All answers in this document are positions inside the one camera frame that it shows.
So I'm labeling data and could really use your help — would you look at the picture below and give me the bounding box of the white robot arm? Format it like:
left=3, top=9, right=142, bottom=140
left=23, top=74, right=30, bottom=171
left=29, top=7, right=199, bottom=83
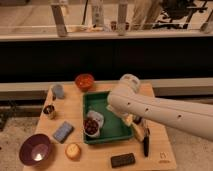
left=107, top=74, right=213, bottom=141

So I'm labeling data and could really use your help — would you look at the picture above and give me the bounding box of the orange bowl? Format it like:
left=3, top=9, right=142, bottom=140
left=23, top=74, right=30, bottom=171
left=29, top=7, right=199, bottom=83
left=75, top=74, right=94, bottom=91

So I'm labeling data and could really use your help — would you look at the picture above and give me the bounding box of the purple bowl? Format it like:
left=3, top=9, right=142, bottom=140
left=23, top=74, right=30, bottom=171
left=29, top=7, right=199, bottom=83
left=19, top=134, right=52, bottom=166

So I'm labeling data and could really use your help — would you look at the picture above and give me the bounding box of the small dark blue object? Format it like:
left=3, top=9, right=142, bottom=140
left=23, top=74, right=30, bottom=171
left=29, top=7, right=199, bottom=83
left=133, top=116, right=142, bottom=124

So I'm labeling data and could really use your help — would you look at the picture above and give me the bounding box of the green plastic tray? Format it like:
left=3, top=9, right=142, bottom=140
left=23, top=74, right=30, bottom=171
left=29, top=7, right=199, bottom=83
left=83, top=91, right=133, bottom=145

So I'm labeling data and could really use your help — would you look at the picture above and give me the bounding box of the yellow banana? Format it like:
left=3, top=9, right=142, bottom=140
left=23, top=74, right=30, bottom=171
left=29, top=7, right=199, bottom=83
left=132, top=123, right=144, bottom=141

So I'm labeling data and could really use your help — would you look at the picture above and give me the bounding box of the black rectangular block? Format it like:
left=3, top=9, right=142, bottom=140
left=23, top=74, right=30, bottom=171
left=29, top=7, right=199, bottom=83
left=111, top=153, right=135, bottom=168

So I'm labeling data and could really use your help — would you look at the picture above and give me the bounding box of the round yellow pastry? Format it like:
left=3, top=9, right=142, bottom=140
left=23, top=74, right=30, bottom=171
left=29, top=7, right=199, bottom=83
left=65, top=143, right=81, bottom=160

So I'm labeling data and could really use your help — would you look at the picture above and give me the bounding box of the blue sponge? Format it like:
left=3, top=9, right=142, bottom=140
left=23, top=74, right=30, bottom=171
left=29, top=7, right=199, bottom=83
left=53, top=122, right=74, bottom=143

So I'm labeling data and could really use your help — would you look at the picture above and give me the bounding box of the light blue cup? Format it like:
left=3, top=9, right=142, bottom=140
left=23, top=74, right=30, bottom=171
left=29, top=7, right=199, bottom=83
left=51, top=84, right=64, bottom=99

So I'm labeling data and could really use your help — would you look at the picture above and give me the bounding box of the small metal can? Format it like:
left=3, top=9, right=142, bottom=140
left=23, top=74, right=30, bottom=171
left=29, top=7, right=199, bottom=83
left=43, top=105, right=56, bottom=119

